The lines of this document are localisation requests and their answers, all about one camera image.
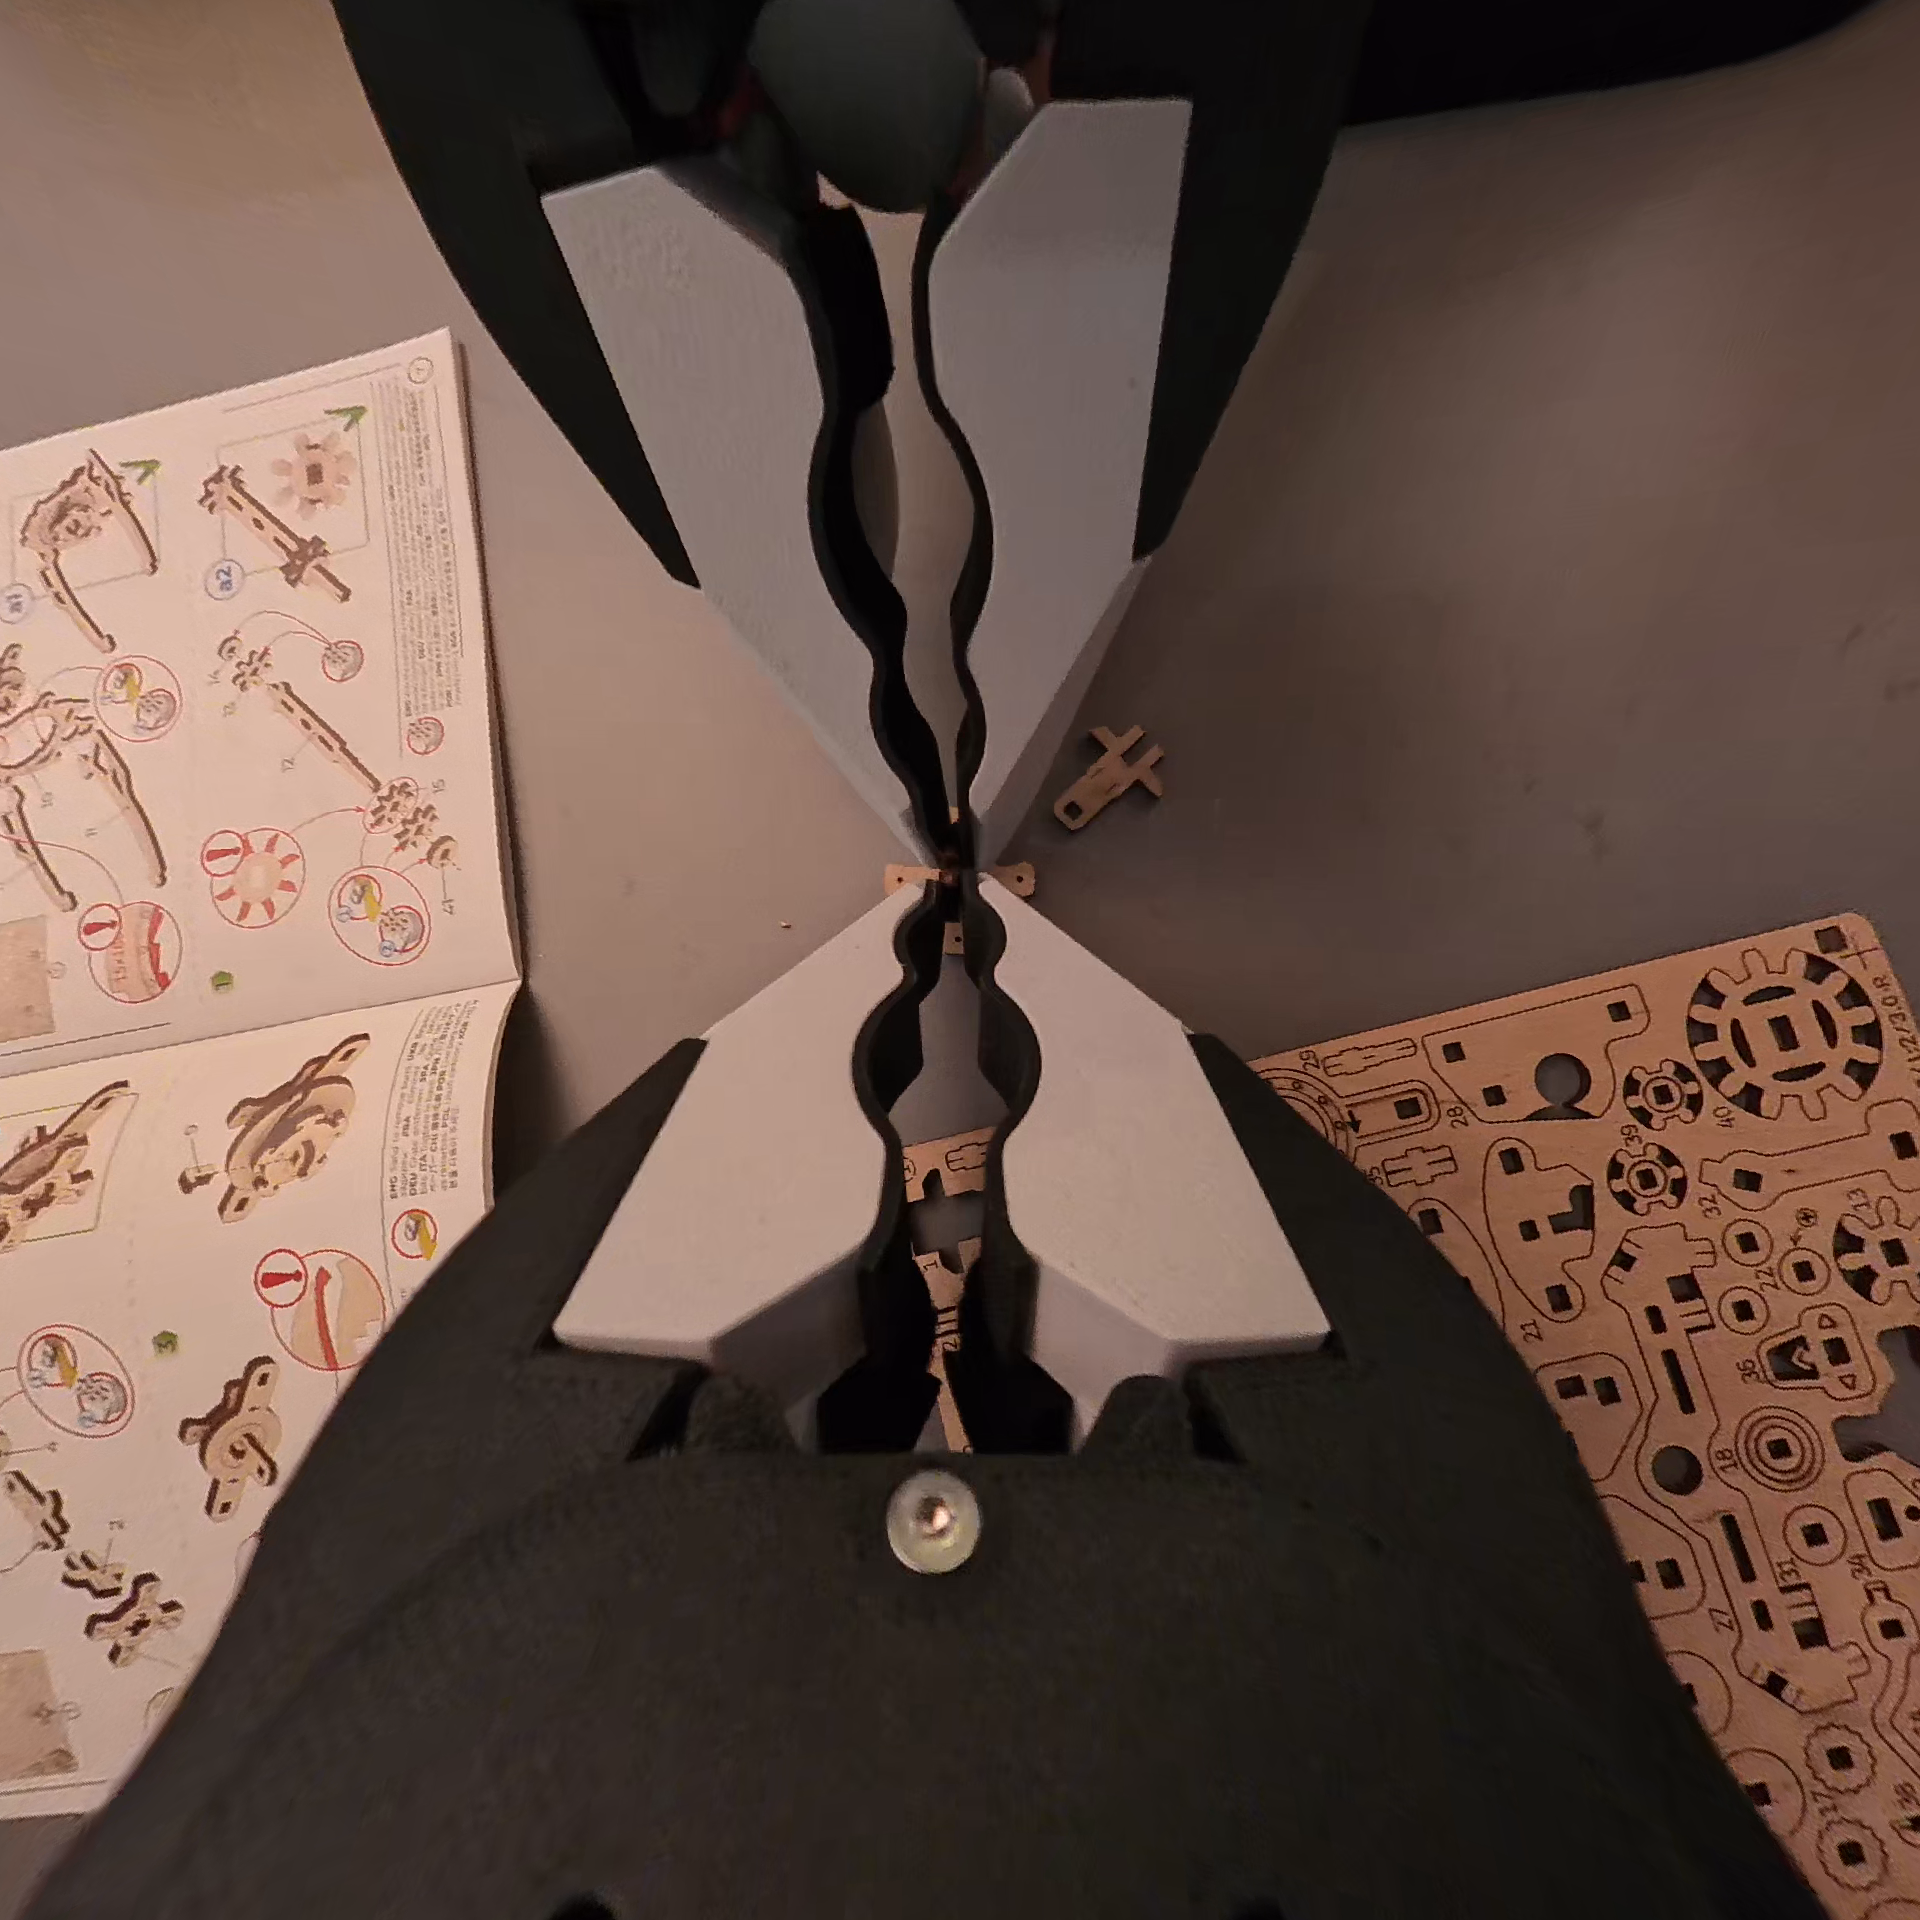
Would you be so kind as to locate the illustrated instruction booklet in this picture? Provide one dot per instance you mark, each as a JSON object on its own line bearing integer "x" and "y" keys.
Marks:
{"x": 303, "y": 931}

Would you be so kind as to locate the wooden x-shaped part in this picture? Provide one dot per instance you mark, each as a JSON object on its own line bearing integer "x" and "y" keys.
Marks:
{"x": 1019, "y": 877}

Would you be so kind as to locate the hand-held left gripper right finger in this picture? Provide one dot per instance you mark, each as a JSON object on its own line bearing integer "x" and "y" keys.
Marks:
{"x": 1154, "y": 1199}

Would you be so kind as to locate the laser-cut wooden parts sheet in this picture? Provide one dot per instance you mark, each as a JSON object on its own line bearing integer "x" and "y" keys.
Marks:
{"x": 1547, "y": 1424}

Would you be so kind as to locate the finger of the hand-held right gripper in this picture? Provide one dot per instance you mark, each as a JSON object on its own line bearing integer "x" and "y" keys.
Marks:
{"x": 708, "y": 390}
{"x": 1066, "y": 390}

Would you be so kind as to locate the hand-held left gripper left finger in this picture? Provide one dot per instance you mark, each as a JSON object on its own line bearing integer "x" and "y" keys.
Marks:
{"x": 721, "y": 1199}

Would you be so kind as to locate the small wooden key-shaped part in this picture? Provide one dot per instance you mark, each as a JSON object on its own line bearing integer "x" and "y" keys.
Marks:
{"x": 1103, "y": 783}

